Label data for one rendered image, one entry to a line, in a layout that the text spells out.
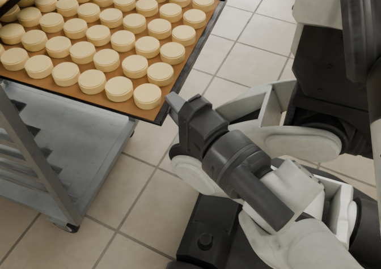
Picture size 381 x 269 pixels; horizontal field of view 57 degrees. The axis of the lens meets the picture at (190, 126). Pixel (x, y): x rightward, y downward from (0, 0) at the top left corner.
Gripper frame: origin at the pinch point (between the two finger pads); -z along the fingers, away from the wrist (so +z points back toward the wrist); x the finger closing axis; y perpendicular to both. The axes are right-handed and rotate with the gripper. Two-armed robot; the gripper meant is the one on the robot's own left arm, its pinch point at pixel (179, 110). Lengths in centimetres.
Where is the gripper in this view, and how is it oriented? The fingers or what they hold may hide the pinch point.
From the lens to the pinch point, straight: 62.0
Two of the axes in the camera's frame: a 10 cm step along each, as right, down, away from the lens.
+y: -7.7, 5.1, -3.9
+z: 6.4, 6.1, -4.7
